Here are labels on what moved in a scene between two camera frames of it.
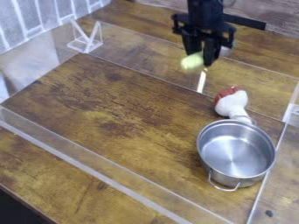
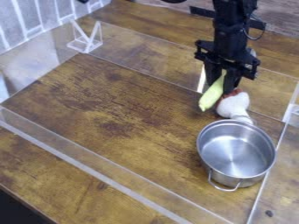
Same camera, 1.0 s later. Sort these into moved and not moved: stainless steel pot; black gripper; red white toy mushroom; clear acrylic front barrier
Moved: black gripper
Not moved: clear acrylic front barrier; red white toy mushroom; stainless steel pot
